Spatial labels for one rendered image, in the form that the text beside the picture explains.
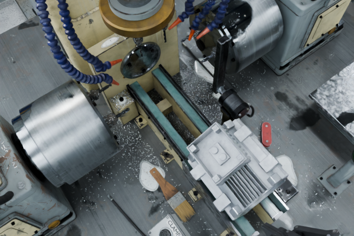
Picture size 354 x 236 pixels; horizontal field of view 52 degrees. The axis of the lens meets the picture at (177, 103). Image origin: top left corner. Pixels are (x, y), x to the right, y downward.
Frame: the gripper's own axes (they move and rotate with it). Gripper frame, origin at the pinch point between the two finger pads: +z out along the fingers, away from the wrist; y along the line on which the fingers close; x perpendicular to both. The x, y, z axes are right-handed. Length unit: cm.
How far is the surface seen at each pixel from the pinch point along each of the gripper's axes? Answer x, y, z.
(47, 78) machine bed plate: -61, 22, 79
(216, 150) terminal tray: -16.9, -3.1, 16.5
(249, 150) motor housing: -11.5, -11.1, 18.0
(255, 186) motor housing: -5.4, -5.6, 12.1
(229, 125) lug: -19.5, -10.7, 20.3
